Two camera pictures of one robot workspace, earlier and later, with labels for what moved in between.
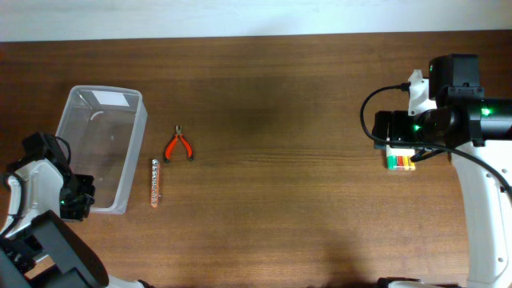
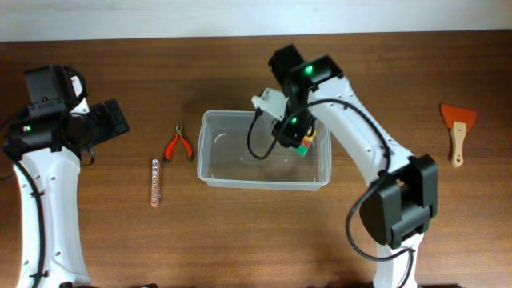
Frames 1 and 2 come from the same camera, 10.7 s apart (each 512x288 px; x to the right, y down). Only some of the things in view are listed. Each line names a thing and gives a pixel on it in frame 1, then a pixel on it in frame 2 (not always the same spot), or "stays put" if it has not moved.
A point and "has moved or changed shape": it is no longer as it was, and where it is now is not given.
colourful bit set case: x=399 y=158 has moved or changed shape
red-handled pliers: x=172 y=145 stays put
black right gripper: x=396 y=121 -> x=290 y=133
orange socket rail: x=155 y=183 stays put
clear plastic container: x=103 y=127 -> x=224 y=160
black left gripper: x=82 y=211 -> x=108 y=128
